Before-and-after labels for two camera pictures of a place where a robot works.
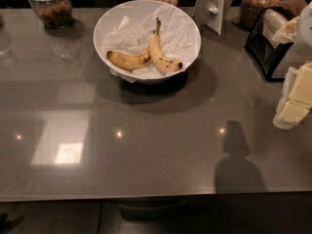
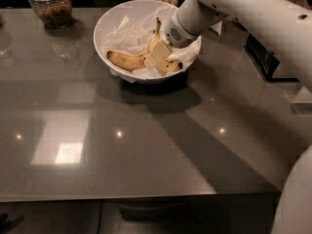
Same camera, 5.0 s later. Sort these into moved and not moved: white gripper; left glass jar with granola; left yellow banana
Moved: white gripper
Not moved: left yellow banana; left glass jar with granola
